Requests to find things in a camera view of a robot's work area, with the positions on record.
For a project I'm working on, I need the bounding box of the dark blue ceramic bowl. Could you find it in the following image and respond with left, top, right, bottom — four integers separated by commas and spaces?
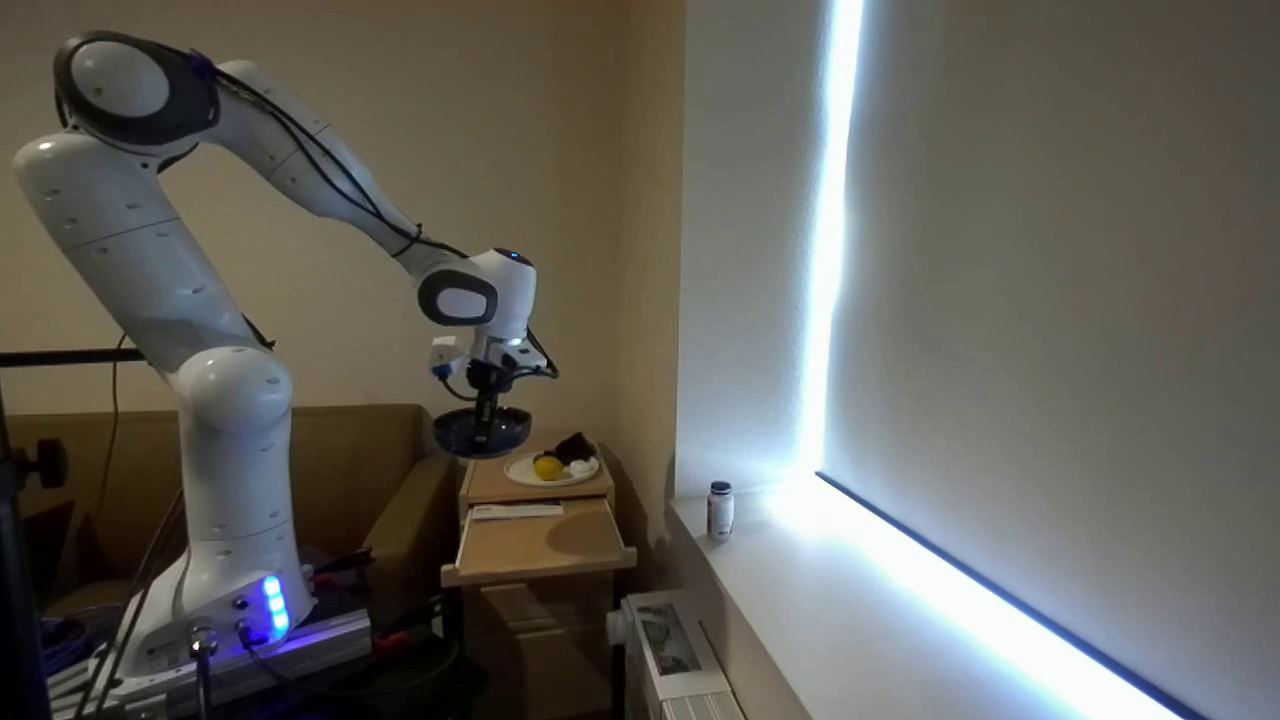
432, 402, 537, 464

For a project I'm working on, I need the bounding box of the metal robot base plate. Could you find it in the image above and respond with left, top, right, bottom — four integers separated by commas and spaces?
44, 601, 382, 720

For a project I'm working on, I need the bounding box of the white paper sheet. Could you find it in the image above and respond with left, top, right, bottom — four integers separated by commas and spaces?
464, 499, 573, 522

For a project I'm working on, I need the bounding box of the dark object on plate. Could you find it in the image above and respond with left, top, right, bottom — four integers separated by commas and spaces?
547, 429, 602, 468

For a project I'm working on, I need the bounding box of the white window sill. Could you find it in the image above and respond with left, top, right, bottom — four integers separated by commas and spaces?
667, 475, 1184, 720

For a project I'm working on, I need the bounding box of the white roller blind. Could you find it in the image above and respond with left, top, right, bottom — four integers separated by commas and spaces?
811, 0, 1280, 720

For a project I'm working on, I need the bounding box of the light wooden dresser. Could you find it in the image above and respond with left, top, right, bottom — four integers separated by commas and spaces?
436, 450, 639, 720

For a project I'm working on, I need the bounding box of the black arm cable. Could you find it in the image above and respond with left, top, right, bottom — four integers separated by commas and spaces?
195, 51, 471, 267

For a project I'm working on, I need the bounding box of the small bottle orange label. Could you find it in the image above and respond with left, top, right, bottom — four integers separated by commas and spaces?
703, 475, 742, 545

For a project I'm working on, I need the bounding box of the brown cardboard box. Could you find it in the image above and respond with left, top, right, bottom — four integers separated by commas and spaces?
0, 398, 464, 631

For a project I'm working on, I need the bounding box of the white card with picture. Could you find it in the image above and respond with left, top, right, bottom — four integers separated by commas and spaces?
645, 618, 707, 681

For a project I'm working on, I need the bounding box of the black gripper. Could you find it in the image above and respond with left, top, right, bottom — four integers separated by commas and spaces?
460, 335, 561, 423

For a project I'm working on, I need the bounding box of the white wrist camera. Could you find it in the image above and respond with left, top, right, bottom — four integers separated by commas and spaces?
423, 330, 469, 390

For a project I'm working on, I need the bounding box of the white plate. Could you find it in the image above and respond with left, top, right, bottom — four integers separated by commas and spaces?
505, 450, 610, 491

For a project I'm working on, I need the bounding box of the black horizontal camera pole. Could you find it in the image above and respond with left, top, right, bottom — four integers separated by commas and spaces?
0, 345, 149, 371

